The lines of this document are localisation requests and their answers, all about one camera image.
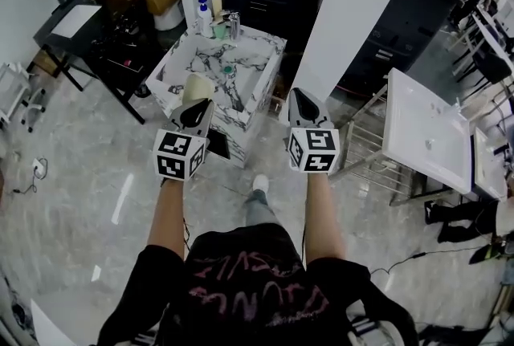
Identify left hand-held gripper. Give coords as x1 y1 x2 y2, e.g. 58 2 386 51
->
152 97 216 181

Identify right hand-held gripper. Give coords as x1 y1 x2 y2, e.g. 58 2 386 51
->
286 87 341 175

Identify white marble sink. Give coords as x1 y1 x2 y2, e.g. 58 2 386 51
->
145 23 288 169

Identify person's right forearm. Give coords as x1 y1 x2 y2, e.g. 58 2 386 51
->
304 171 349 270

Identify person's left forearm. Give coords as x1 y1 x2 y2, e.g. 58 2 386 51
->
145 175 188 262

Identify black tablet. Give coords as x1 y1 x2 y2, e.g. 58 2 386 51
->
206 128 232 161

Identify person's white shoe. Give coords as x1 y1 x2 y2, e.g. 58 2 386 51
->
252 173 270 193

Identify person's grey trouser leg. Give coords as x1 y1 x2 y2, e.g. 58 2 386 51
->
243 189 283 227

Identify black table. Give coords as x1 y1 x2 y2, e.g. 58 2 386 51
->
32 0 169 125

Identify white pump bottle blue cap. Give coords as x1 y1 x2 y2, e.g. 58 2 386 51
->
196 0 214 39

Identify white roll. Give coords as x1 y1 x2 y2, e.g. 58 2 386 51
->
153 0 186 31

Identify white power strip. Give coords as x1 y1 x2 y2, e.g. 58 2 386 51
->
31 157 49 181

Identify chrome faucet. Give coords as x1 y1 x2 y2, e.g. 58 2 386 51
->
219 10 243 42

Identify person's black printed shirt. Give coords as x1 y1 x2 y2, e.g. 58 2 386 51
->
96 222 421 346

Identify white board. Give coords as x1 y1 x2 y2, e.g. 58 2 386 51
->
51 4 103 39

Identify white stool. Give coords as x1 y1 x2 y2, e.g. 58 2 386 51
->
0 62 46 133

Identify metal frame stand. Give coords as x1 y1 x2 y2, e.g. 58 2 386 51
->
329 83 422 206

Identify black floor cable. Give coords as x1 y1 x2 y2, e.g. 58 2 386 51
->
368 250 427 276

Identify black cabinet with white handle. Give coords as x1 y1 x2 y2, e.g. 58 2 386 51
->
336 0 463 96

